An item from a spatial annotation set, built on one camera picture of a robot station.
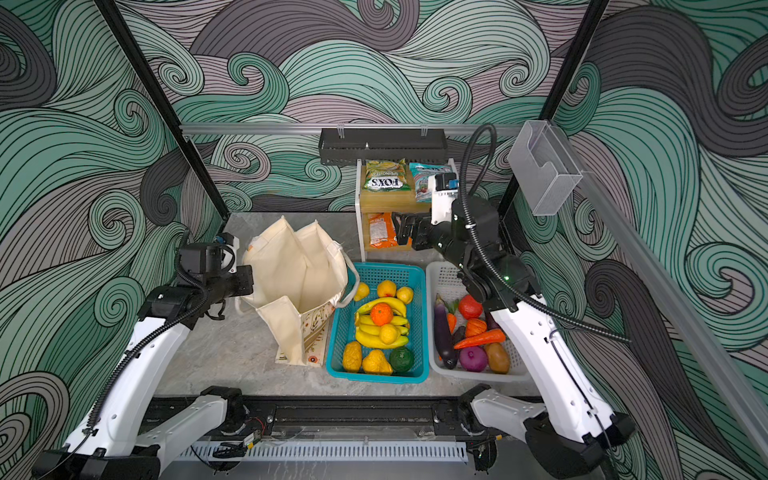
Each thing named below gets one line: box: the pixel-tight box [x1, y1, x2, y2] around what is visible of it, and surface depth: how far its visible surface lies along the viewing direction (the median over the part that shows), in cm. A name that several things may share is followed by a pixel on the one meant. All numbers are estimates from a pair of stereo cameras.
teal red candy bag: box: [409, 162, 450, 203], surface depth 82 cm
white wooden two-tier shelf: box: [356, 158, 459, 262], surface depth 81 cm
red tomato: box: [458, 294, 483, 320], surface depth 89 cm
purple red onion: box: [459, 346, 488, 373], surface depth 80 cm
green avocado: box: [389, 347, 415, 373], surface depth 81 cm
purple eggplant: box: [434, 293, 458, 370], surface depth 82 cm
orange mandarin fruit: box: [370, 302, 394, 326], surface depth 85 cm
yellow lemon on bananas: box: [379, 323, 401, 345], surface depth 83 cm
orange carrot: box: [454, 330, 506, 349], surface depth 81 cm
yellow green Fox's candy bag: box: [363, 158, 412, 192], surface depth 81 cm
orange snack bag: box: [369, 212, 413, 249], surface depth 93 cm
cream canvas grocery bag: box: [235, 216, 360, 366], surface depth 81 cm
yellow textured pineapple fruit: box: [342, 341, 362, 373], surface depth 81 cm
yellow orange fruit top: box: [377, 280, 397, 298], surface depth 95 cm
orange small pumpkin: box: [465, 318, 487, 338], surface depth 85 cm
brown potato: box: [486, 342, 510, 375], surface depth 80 cm
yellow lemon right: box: [396, 286, 414, 304], surface depth 94 cm
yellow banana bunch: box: [355, 297, 410, 349], surface depth 87 cm
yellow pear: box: [362, 349, 393, 376], surface depth 79 cm
